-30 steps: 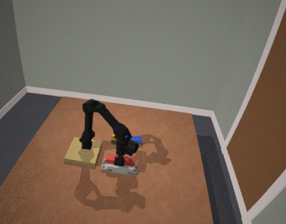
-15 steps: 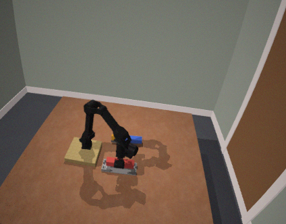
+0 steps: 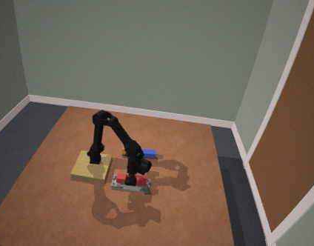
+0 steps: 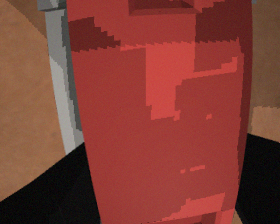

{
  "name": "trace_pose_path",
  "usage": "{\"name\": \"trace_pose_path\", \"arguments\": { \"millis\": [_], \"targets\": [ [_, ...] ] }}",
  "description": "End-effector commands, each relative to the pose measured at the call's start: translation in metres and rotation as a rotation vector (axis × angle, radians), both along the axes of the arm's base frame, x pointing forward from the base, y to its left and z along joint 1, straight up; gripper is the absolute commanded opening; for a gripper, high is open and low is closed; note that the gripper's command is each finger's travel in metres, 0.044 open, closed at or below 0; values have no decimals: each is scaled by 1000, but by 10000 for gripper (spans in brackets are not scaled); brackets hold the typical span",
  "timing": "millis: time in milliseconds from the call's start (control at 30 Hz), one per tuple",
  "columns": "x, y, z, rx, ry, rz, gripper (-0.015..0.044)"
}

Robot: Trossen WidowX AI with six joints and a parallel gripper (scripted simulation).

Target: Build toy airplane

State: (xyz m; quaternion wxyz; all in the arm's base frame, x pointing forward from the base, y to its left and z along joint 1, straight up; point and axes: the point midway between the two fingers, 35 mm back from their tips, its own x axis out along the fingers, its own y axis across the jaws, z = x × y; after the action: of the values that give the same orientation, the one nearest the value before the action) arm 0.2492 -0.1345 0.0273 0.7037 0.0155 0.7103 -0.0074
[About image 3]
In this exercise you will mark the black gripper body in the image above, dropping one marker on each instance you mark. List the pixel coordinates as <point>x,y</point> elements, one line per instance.
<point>131,179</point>

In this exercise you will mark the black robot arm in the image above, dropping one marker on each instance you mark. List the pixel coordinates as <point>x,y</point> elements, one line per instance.
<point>132,148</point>

